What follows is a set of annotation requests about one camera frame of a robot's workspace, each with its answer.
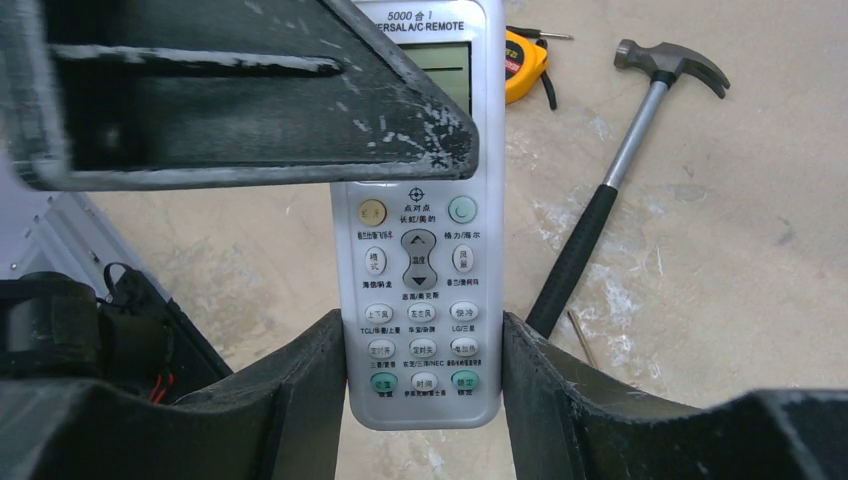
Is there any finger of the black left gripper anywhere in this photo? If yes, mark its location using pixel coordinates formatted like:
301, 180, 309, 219
1, 1, 480, 191

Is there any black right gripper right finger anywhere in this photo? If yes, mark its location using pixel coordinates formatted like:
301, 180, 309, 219
502, 314, 847, 479

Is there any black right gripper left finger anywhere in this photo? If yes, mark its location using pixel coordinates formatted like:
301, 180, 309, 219
1, 310, 347, 479

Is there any white air conditioner remote control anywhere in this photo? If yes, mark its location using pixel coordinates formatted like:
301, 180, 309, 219
330, 1, 506, 431

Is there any bronze hex key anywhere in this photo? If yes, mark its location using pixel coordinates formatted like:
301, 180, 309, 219
566, 309, 598, 369

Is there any yellow tape measure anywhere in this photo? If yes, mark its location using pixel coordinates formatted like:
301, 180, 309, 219
505, 29, 558, 111

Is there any small black screwdriver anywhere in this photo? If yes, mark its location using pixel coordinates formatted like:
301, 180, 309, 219
506, 25, 574, 41

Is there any claw hammer black handle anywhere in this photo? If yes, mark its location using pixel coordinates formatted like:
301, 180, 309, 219
526, 39, 731, 339

